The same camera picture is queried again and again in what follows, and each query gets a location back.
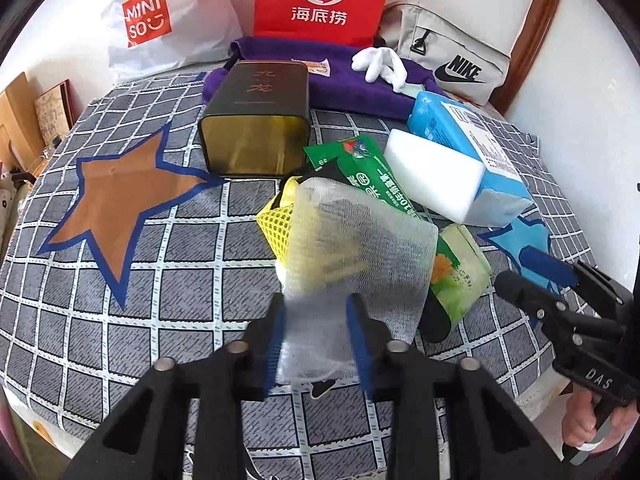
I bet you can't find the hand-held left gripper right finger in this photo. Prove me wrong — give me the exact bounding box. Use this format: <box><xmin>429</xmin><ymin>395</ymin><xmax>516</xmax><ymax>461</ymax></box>
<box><xmin>346</xmin><ymin>292</ymin><xmax>576</xmax><ymax>480</ymax></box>

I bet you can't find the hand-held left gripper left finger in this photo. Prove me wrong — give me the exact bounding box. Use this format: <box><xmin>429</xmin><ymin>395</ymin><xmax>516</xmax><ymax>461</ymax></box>
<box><xmin>60</xmin><ymin>292</ymin><xmax>288</xmax><ymax>480</ymax></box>

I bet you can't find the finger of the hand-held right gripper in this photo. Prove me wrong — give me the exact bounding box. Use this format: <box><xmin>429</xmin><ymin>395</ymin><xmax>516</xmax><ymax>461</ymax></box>
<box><xmin>518</xmin><ymin>246</ymin><xmax>633</xmax><ymax>307</ymax></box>
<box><xmin>495</xmin><ymin>270</ymin><xmax>627</xmax><ymax>342</ymax></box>

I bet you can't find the small green tissue pack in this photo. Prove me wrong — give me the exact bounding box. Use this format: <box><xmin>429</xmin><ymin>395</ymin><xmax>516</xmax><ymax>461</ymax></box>
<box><xmin>427</xmin><ymin>223</ymin><xmax>491</xmax><ymax>322</ymax></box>

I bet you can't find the white gauze cloth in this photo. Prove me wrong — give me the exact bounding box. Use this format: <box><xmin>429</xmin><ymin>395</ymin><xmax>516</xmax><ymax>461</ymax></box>
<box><xmin>277</xmin><ymin>176</ymin><xmax>440</xmax><ymax>383</ymax></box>

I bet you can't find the yellow mesh bag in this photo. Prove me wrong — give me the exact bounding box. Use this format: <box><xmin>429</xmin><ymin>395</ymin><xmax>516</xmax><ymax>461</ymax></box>
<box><xmin>256</xmin><ymin>175</ymin><xmax>321</xmax><ymax>261</ymax></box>

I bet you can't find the white sponge block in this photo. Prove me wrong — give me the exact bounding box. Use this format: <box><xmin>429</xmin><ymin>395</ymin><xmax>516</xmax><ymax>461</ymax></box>
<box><xmin>382</xmin><ymin>128</ymin><xmax>486</xmax><ymax>223</ymax></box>

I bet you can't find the green plastic packet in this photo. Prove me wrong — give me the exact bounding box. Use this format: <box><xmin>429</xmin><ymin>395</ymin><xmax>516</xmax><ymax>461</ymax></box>
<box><xmin>302</xmin><ymin>136</ymin><xmax>421</xmax><ymax>221</ymax></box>

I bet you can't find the dark metal tin box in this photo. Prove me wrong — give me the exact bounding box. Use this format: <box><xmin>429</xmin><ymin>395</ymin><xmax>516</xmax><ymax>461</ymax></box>
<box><xmin>196</xmin><ymin>60</ymin><xmax>311</xmax><ymax>177</ymax></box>

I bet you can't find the person's right hand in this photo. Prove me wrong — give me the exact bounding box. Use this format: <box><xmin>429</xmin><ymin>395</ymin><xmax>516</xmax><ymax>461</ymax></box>
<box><xmin>561</xmin><ymin>389</ymin><xmax>640</xmax><ymax>456</ymax></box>

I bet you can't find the blue tissue pack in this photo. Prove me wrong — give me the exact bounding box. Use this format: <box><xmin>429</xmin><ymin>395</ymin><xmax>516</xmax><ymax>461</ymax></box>
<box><xmin>406</xmin><ymin>91</ymin><xmax>535</xmax><ymax>227</ymax></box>

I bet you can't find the wooden headboard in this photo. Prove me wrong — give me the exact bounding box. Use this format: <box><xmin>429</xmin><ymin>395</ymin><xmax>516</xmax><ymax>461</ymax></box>
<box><xmin>492</xmin><ymin>0</ymin><xmax>568</xmax><ymax>116</ymax></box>

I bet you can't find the grey sling bag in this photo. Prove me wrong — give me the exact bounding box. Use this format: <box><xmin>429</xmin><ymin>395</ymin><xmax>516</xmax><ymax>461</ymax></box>
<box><xmin>377</xmin><ymin>2</ymin><xmax>512</xmax><ymax>107</ymax></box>

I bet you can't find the purple towel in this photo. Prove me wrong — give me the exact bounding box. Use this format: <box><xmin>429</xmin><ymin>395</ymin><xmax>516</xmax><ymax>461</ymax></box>
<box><xmin>202</xmin><ymin>36</ymin><xmax>448</xmax><ymax>121</ymax></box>

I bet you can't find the white glove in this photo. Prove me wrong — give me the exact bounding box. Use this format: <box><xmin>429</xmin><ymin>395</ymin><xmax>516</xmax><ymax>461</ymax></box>
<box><xmin>351</xmin><ymin>47</ymin><xmax>408</xmax><ymax>93</ymax></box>

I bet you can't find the floral cloth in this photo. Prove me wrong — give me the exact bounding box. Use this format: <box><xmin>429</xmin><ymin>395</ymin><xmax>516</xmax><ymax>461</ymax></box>
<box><xmin>0</xmin><ymin>167</ymin><xmax>31</xmax><ymax>241</ymax></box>

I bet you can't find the patterned book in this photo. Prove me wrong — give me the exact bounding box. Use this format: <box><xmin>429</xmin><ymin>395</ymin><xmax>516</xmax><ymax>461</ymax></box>
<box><xmin>34</xmin><ymin>81</ymin><xmax>77</xmax><ymax>147</ymax></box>

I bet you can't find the red paper bag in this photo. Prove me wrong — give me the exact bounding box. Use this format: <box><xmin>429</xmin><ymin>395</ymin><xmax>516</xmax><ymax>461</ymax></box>
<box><xmin>252</xmin><ymin>0</ymin><xmax>396</xmax><ymax>47</ymax></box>

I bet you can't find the white plastic shopping bag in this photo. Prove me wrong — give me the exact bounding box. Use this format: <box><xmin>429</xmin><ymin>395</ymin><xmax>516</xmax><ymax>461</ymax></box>
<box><xmin>102</xmin><ymin>0</ymin><xmax>246</xmax><ymax>83</ymax></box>

